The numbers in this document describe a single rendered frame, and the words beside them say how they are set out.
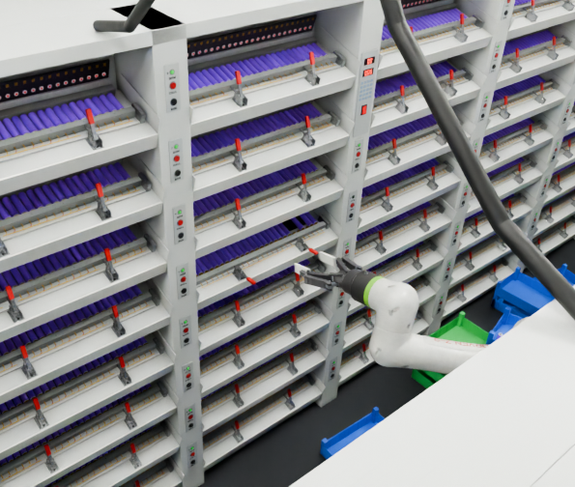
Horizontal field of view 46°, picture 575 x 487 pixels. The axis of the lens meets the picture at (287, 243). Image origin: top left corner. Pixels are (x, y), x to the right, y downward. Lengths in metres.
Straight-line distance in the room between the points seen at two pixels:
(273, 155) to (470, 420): 1.45
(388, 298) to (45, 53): 1.01
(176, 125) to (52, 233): 0.41
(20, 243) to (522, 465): 1.32
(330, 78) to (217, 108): 0.41
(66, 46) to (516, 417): 1.19
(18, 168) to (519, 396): 1.21
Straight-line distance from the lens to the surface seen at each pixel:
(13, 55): 1.56
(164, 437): 2.53
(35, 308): 1.87
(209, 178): 1.95
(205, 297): 2.16
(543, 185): 3.63
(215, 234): 2.07
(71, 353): 2.02
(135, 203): 1.85
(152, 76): 1.72
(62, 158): 1.68
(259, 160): 2.05
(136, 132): 1.76
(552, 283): 0.88
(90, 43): 1.60
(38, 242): 1.75
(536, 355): 0.84
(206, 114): 1.85
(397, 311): 1.83
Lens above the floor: 2.26
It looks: 35 degrees down
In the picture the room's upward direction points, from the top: 3 degrees clockwise
